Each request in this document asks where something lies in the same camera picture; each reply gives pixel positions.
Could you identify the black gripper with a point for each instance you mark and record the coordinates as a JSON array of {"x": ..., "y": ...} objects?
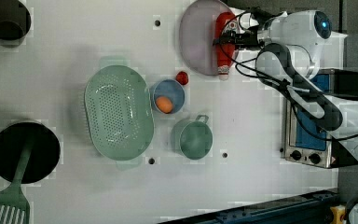
[{"x": 247, "y": 40}]

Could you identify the red plush ketchup bottle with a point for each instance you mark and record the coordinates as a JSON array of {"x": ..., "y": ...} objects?
[{"x": 224, "y": 52}]

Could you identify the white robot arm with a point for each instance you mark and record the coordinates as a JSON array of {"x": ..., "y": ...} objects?
[{"x": 291, "y": 46}]

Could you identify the grey oval plate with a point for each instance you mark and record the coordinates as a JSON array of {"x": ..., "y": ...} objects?
[{"x": 196, "y": 35}]

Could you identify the small red tomato toy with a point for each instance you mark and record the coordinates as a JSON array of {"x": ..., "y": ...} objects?
[{"x": 182, "y": 78}]

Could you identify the blue bowl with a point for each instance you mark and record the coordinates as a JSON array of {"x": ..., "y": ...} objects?
[{"x": 172, "y": 90}]

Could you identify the orange egg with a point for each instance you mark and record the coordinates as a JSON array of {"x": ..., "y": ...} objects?
[{"x": 164, "y": 104}]

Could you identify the green perforated colander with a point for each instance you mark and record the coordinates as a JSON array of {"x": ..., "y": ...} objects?
[{"x": 119, "y": 113}]

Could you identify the dark round container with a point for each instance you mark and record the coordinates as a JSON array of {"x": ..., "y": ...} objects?
[{"x": 15, "y": 20}]

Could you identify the black cylindrical container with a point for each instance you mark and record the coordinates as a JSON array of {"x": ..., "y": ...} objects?
[{"x": 44, "y": 156}]

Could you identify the green slotted spatula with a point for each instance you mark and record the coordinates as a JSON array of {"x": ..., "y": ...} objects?
[{"x": 14, "y": 207}]

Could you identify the green pot with handle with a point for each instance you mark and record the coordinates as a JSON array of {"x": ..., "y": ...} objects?
[{"x": 192, "y": 138}]

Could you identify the blue metal rail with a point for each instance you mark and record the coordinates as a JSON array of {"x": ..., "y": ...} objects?
[{"x": 310, "y": 208}]

